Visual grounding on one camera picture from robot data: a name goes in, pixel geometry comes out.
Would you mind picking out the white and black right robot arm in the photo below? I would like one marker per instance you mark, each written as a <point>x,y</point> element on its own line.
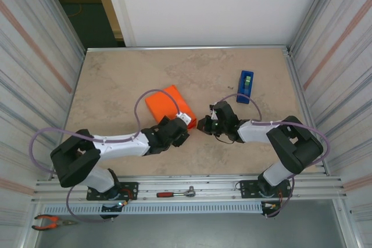
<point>255,132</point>

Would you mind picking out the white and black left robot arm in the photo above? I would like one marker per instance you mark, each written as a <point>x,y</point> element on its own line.
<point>122,145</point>

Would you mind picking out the blue tape dispenser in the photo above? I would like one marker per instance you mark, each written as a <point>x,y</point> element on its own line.
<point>243,94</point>

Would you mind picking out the green tape roll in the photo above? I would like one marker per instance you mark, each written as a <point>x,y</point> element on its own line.
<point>247,82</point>

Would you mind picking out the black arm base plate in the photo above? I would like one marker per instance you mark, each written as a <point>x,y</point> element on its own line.
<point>130,187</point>
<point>247,187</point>

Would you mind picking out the aluminium side rail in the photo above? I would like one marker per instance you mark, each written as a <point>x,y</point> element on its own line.
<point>302,97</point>
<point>69,108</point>

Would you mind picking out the aluminium table edge rail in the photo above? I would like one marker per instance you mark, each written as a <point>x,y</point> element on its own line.
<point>189,47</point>

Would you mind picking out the white door frame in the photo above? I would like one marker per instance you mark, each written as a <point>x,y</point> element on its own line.
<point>116,12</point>

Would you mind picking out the aluminium frame post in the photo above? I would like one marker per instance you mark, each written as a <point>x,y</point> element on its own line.
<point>59,12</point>
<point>312,12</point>

